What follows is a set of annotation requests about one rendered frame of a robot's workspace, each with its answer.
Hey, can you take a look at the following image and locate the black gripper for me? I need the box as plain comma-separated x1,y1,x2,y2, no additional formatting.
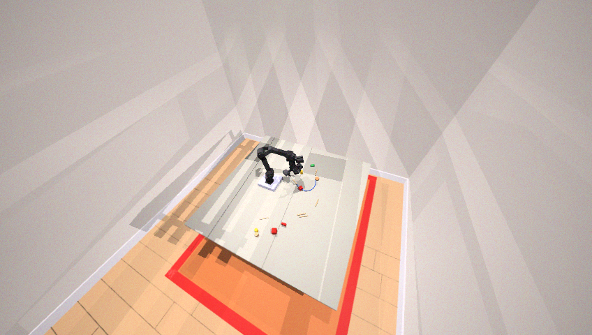
283,163,303,177

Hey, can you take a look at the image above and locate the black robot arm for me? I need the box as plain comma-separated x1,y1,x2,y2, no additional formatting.
257,146,304,185

